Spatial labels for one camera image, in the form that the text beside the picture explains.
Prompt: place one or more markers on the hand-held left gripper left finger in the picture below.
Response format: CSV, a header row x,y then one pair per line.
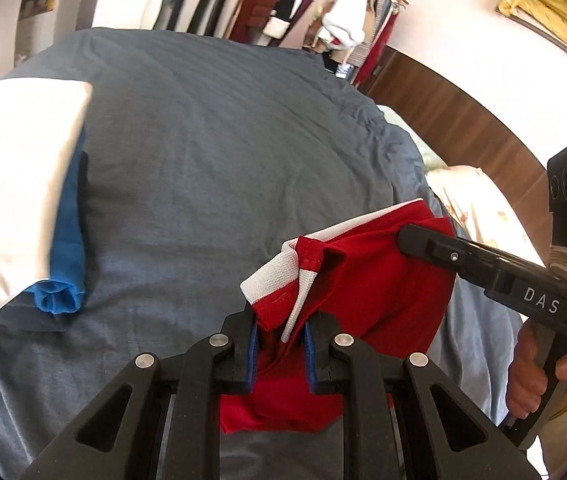
x,y
252,355

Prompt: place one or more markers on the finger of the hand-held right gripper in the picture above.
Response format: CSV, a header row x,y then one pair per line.
x,y
443,252

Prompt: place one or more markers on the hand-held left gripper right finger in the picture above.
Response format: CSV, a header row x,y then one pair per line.
x,y
309,355

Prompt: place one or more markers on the red and white shirt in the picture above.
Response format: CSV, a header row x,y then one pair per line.
x,y
388,285

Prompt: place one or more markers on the person's right hand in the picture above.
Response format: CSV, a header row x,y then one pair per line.
x,y
526,375

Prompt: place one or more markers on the pale green pillow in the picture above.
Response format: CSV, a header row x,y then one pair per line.
x,y
413,140

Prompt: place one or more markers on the grey-blue bed blanket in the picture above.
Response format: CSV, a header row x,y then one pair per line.
x,y
238,160

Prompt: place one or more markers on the blue folded cloth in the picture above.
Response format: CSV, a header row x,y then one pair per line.
x,y
68,260

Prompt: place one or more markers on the yellow hanging cloth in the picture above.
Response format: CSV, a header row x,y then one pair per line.
x,y
538,5

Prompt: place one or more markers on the white folded cloth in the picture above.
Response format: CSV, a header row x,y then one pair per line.
x,y
13,185

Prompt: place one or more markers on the row of hanging clothes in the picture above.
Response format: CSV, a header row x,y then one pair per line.
x,y
283,0

